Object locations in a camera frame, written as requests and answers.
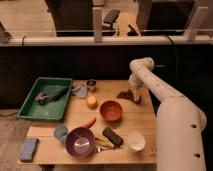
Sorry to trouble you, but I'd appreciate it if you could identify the purple bowl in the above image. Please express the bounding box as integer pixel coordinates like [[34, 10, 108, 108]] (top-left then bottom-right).
[[66, 127, 96, 158]]

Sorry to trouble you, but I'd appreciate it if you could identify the white cup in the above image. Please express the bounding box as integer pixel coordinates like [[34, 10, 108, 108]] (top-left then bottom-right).
[[127, 131, 146, 153]]

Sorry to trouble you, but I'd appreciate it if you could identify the red orange bowl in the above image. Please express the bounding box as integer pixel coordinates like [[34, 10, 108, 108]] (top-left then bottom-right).
[[100, 101, 123, 122]]

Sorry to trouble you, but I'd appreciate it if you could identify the wooden table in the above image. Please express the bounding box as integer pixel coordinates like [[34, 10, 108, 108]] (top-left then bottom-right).
[[27, 80, 156, 165]]

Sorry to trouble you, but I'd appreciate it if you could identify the red chili pepper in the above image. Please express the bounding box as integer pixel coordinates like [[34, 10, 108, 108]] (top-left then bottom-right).
[[79, 117, 96, 129]]

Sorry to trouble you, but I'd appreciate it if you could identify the light blue cup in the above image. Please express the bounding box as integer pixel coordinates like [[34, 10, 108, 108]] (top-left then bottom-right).
[[54, 125, 68, 142]]

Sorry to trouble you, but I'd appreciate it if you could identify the dark tool in tray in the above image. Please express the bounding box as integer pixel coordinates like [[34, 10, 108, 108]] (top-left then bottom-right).
[[35, 87, 69, 105]]

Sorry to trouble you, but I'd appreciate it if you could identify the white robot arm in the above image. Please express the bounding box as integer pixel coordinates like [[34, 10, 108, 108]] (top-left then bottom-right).
[[129, 57, 207, 171]]

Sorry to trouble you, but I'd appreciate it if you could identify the dark rectangular block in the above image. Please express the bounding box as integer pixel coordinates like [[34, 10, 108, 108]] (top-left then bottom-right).
[[102, 127, 124, 147]]

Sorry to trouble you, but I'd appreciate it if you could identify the small metal can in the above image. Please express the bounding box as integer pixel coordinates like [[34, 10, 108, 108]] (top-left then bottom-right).
[[86, 79, 96, 92]]

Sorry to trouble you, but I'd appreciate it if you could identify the yellow orange fruit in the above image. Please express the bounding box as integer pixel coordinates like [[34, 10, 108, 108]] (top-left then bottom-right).
[[86, 96, 97, 109]]

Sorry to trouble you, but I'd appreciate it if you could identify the green plastic tray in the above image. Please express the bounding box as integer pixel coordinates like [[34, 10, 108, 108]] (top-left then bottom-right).
[[17, 77, 73, 121]]

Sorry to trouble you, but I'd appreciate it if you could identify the white horizontal rail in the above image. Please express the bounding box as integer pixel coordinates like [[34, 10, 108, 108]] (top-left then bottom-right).
[[0, 35, 213, 47]]

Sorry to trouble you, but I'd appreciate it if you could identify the blue sponge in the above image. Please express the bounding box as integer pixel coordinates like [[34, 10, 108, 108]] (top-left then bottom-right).
[[19, 138, 39, 162]]

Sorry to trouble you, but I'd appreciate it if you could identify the grey blue cloth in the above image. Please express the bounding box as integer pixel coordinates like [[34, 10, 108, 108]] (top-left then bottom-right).
[[72, 84, 88, 99]]

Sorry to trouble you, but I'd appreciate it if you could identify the dark purple grape bunch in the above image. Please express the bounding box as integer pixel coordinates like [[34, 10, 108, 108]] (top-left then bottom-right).
[[117, 89, 141, 104]]

